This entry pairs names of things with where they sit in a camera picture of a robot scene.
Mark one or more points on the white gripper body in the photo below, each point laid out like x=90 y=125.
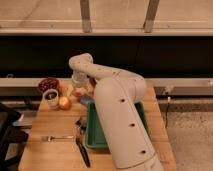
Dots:
x=79 y=79

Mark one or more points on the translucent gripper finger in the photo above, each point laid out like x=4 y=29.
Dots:
x=69 y=90
x=90 y=89

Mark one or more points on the orange pepper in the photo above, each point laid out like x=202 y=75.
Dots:
x=78 y=92

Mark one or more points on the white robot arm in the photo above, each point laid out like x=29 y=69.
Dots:
x=115 y=95

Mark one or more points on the green plastic tray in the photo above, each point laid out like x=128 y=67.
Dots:
x=94 y=137

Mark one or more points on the blue sponge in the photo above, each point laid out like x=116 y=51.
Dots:
x=86 y=100

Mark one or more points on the yellow round fruit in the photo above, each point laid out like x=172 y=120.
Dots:
x=64 y=103

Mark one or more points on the white cup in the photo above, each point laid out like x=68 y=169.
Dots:
x=51 y=97

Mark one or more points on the dark red bowl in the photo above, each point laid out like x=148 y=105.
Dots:
x=48 y=83

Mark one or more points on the silver fork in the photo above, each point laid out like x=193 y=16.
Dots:
x=52 y=138

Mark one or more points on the black chair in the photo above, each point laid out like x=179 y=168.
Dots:
x=9 y=134

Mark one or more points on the black handled knife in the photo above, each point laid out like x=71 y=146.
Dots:
x=81 y=147

